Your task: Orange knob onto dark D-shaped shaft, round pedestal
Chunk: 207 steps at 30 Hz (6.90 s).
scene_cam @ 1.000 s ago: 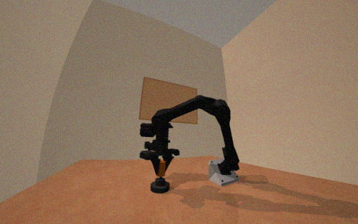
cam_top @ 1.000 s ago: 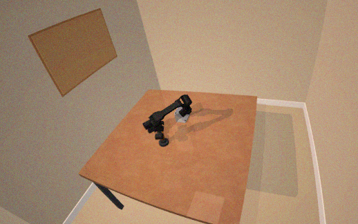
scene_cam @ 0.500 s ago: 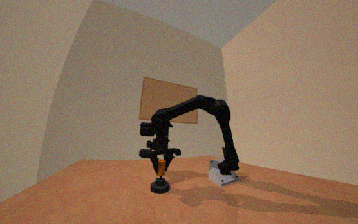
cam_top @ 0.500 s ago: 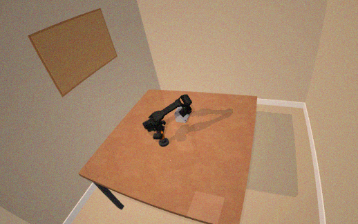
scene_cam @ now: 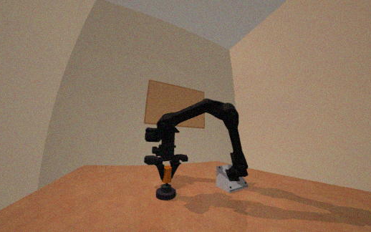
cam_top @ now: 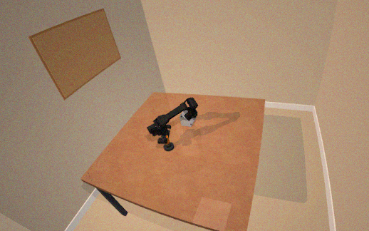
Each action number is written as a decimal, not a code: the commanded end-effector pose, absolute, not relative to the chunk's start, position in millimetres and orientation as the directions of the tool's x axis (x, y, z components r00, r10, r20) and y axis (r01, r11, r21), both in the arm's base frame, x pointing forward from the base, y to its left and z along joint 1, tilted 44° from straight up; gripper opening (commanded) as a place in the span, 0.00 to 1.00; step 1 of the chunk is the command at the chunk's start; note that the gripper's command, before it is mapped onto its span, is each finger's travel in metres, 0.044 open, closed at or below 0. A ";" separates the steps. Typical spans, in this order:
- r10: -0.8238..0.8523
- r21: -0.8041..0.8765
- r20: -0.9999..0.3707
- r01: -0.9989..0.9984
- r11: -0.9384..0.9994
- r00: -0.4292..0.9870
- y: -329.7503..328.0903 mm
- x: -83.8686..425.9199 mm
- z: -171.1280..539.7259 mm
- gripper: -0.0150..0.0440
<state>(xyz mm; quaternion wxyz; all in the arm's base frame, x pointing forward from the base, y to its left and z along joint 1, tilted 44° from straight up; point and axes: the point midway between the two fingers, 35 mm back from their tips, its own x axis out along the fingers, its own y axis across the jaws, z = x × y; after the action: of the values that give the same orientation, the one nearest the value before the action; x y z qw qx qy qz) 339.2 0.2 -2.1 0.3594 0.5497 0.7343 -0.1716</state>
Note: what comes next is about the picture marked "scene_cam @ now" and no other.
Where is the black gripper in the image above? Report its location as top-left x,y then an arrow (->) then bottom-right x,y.
144,142 -> 188,180

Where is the black round pedestal with short shaft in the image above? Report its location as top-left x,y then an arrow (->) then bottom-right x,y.
156,183 -> 176,200

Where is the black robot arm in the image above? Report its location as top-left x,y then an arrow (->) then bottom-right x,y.
145,98 -> 249,181

